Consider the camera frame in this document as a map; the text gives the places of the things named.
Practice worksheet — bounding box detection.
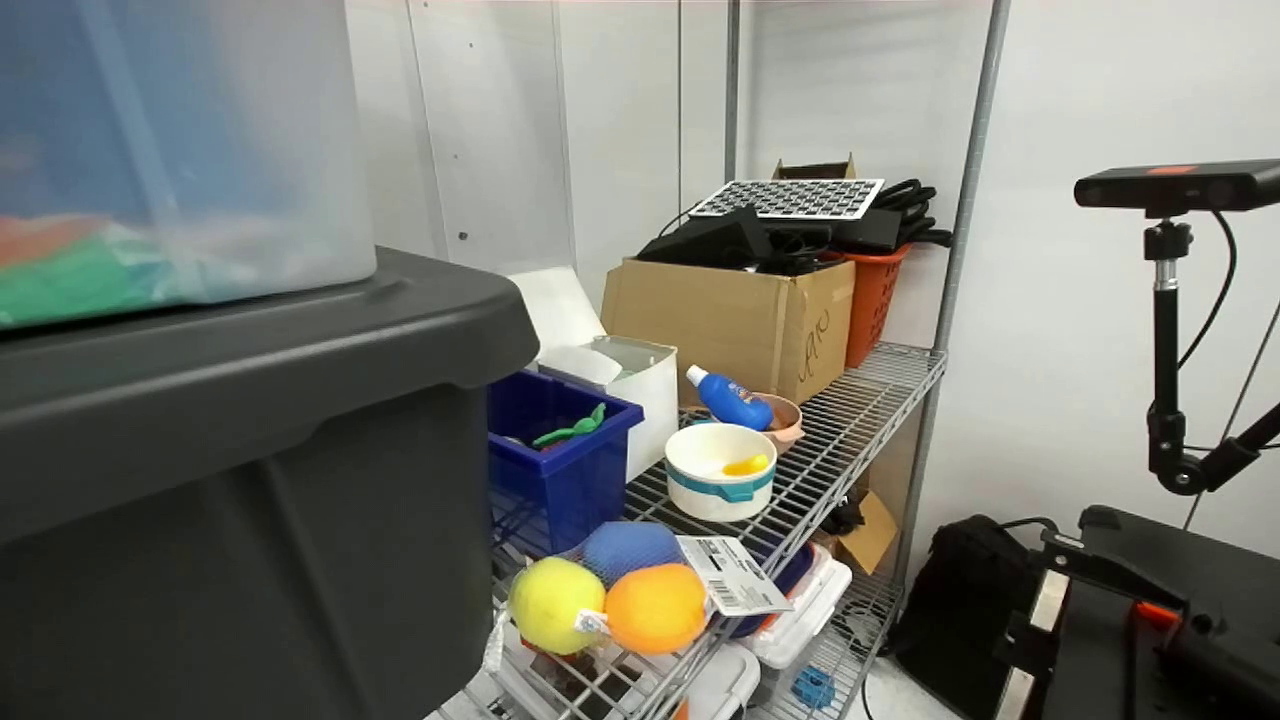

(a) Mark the brown cardboard box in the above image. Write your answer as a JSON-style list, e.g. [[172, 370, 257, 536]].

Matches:
[[599, 257, 861, 409]]

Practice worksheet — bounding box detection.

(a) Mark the blue storage bin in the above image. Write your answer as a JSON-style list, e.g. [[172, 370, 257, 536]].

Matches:
[[486, 363, 648, 554]]

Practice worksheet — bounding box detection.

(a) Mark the black cart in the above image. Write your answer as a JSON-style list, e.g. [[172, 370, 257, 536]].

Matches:
[[992, 498, 1280, 720]]

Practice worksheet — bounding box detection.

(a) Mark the grey wire shelf rack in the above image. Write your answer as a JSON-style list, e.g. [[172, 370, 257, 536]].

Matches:
[[426, 0, 1011, 720]]

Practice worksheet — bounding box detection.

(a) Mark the white lidded container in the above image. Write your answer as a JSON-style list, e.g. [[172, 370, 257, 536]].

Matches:
[[736, 542, 857, 672]]

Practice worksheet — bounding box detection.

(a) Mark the yellow plush ball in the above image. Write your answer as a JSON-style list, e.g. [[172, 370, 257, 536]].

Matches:
[[510, 554, 613, 658]]

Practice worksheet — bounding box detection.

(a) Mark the orange plush ball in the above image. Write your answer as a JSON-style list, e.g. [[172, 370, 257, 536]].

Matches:
[[599, 558, 714, 658]]

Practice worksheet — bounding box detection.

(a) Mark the black camera stand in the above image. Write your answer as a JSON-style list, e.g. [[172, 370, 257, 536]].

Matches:
[[1140, 210, 1280, 498]]

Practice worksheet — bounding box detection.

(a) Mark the white printed card tag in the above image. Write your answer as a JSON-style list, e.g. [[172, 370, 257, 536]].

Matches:
[[673, 530, 791, 618]]

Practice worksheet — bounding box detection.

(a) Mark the blue spool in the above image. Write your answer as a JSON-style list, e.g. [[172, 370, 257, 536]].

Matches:
[[790, 658, 840, 715]]

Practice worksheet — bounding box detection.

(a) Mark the green toy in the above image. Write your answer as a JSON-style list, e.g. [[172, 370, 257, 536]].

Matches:
[[530, 401, 613, 450]]

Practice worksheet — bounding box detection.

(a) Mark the white open box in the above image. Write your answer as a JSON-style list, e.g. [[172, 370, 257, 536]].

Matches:
[[504, 263, 684, 484]]

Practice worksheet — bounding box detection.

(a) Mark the small open cardboard box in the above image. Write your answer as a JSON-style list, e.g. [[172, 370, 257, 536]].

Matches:
[[813, 486, 903, 580]]

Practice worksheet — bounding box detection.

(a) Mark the black camera cable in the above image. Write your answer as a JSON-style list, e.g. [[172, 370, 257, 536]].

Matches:
[[1171, 205, 1245, 375]]

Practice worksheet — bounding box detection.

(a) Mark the brown cardboard piece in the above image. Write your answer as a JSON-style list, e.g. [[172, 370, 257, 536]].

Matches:
[[772, 156, 857, 183]]

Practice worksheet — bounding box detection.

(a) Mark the black backpack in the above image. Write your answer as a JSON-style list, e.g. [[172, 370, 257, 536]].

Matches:
[[888, 513, 1045, 720]]

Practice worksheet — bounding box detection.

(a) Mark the orange bin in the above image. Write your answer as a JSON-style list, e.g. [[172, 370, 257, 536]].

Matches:
[[835, 244, 914, 370]]

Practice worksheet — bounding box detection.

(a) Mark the black camera bar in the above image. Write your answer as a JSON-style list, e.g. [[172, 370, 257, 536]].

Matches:
[[1071, 156, 1280, 217]]

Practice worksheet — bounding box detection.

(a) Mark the clear plastic bin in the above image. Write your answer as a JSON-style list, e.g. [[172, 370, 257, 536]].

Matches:
[[0, 0, 381, 335]]

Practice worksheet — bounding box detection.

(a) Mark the grey grid keyboard panel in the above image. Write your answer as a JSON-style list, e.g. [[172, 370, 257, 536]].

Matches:
[[688, 171, 888, 226]]

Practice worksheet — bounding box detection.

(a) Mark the pink bowl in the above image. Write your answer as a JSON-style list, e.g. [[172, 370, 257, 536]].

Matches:
[[694, 389, 809, 450]]

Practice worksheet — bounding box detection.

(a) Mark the white pot teal band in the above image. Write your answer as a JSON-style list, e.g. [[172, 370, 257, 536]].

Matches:
[[662, 421, 780, 522]]

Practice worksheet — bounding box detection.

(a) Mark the dark grey storage tote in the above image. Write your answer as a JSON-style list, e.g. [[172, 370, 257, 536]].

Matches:
[[0, 244, 544, 720]]

